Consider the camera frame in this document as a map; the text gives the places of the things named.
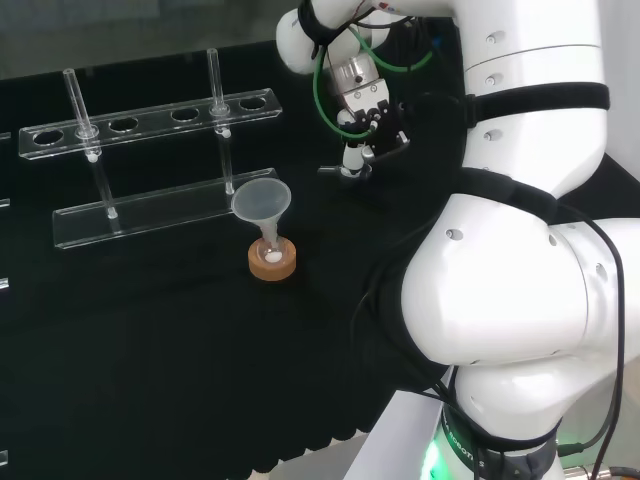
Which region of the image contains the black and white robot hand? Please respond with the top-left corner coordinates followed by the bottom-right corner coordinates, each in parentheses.
top-left (325, 54), bottom-right (417, 182)

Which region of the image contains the translucent plastic funnel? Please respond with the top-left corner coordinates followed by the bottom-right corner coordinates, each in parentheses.
top-left (230, 181), bottom-right (293, 251)

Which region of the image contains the clear acrylic funnel stand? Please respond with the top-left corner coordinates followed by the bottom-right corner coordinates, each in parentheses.
top-left (18, 47), bottom-right (284, 251)

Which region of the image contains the round-bottom glass flask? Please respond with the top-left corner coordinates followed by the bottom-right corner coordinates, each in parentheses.
top-left (255, 233), bottom-right (287, 266)

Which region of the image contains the black table cloth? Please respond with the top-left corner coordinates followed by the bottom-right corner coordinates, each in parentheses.
top-left (0, 38), bottom-right (640, 465)

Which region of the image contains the green cable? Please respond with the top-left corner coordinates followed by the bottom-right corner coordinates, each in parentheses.
top-left (312, 23), bottom-right (435, 140)

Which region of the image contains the cork ring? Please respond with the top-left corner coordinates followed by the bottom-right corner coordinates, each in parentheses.
top-left (247, 238), bottom-right (298, 283)

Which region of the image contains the black cable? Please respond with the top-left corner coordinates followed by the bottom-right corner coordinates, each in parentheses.
top-left (547, 199), bottom-right (628, 480)

